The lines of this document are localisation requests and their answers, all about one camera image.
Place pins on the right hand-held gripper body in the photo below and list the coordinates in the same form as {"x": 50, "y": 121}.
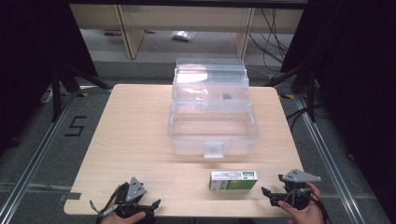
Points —
{"x": 297, "y": 177}

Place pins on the person's left hand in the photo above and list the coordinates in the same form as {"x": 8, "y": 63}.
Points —
{"x": 121, "y": 220}

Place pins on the person's right hand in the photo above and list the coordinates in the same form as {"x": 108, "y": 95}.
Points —
{"x": 308, "y": 214}

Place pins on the green and white carton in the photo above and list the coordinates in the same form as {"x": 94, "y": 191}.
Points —
{"x": 233, "y": 181}

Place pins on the yellow black floor tape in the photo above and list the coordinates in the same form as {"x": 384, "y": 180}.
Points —
{"x": 288, "y": 96}
{"x": 82, "y": 94}

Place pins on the black metal stand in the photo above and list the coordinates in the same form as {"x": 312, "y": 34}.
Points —
{"x": 309, "y": 93}
{"x": 56, "y": 93}

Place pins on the clear plastic storage box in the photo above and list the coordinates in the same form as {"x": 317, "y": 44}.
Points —
{"x": 213, "y": 124}

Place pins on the black curtain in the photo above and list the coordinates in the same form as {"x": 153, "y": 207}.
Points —
{"x": 358, "y": 77}
{"x": 31, "y": 62}

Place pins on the clear plastic bag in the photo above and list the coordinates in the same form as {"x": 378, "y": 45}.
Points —
{"x": 183, "y": 35}

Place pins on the wooden shelf unit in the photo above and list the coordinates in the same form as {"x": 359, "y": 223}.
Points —
{"x": 186, "y": 18}

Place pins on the aluminium floor rail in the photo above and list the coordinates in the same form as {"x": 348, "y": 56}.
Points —
{"x": 34, "y": 158}
{"x": 330, "y": 161}

